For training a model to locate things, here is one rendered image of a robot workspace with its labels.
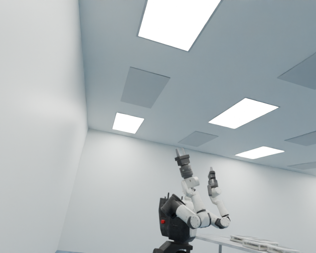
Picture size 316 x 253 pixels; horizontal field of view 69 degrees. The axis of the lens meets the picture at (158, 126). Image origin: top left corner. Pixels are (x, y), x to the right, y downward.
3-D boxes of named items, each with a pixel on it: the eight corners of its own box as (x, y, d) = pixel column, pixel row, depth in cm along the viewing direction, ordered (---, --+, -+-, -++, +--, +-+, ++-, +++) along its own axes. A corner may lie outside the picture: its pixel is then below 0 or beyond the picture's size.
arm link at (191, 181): (181, 172, 160) (186, 189, 157) (196, 168, 162) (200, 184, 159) (178, 174, 170) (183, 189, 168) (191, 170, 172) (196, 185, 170)
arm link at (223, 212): (223, 201, 199) (234, 223, 189) (223, 203, 208) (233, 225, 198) (212, 206, 199) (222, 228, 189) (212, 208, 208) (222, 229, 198)
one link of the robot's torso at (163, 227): (150, 238, 176) (156, 191, 188) (170, 237, 203) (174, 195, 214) (185, 246, 161) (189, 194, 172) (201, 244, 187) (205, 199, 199)
